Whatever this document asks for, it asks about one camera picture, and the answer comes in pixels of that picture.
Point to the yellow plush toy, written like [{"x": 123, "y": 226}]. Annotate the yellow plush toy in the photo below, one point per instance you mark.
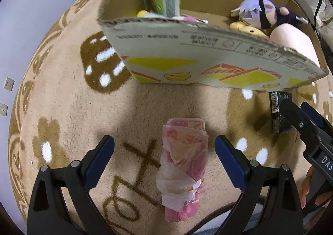
[{"x": 248, "y": 29}]

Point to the cardboard box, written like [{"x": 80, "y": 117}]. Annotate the cardboard box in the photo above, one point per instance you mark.
[{"x": 195, "y": 55}]

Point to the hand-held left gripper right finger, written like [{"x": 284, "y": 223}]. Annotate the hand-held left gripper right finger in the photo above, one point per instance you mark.
[{"x": 230, "y": 165}]

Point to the white fluffy plush with pompoms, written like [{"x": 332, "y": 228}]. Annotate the white fluffy plush with pompoms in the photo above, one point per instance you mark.
[{"x": 142, "y": 13}]

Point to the pale pink plush cushion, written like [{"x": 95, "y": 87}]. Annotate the pale pink plush cushion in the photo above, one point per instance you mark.
[{"x": 294, "y": 41}]

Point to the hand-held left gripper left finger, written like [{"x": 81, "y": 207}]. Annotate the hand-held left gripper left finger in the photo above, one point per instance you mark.
[{"x": 100, "y": 165}]

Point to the pink plush toy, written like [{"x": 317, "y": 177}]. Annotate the pink plush toy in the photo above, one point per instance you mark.
[{"x": 191, "y": 18}]

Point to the person's right hand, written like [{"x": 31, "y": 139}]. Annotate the person's right hand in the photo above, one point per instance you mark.
[{"x": 307, "y": 183}]

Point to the pink tissue roll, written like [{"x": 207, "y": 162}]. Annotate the pink tissue roll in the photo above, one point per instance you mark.
[{"x": 182, "y": 162}]

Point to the white wall socket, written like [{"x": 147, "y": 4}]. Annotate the white wall socket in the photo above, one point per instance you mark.
[
  {"x": 9, "y": 84},
  {"x": 3, "y": 109}
]

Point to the small black box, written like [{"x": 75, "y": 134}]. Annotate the small black box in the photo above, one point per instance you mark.
[{"x": 276, "y": 110}]

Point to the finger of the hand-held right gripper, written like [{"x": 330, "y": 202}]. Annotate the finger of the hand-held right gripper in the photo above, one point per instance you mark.
[
  {"x": 294, "y": 116},
  {"x": 316, "y": 116}
]

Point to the purple-haired plush doll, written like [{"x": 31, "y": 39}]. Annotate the purple-haired plush doll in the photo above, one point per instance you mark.
[{"x": 252, "y": 11}]

